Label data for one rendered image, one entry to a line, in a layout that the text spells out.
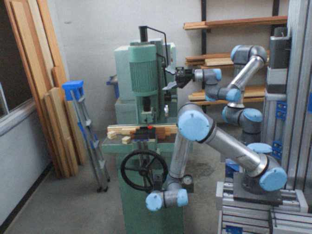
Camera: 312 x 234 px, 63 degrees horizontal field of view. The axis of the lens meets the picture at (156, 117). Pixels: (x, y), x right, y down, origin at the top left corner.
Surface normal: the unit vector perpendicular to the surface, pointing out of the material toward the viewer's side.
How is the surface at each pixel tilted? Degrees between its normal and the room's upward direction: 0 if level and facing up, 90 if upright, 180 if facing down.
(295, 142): 90
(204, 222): 0
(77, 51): 90
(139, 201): 90
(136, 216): 90
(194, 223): 0
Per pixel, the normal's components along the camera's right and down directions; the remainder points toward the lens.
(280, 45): -0.28, 0.36
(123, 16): -0.02, 0.35
